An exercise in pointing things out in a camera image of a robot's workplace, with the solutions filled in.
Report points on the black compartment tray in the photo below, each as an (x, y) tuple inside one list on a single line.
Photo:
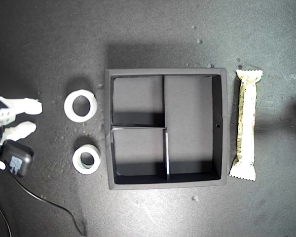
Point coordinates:
[(187, 103)]

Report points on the white wrapped snack bar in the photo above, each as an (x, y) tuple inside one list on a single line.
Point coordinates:
[(246, 123)]

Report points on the small white tape roll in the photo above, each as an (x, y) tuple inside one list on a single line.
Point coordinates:
[(76, 160)]

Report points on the large white tape roll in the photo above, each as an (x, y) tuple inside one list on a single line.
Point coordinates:
[(67, 106)]

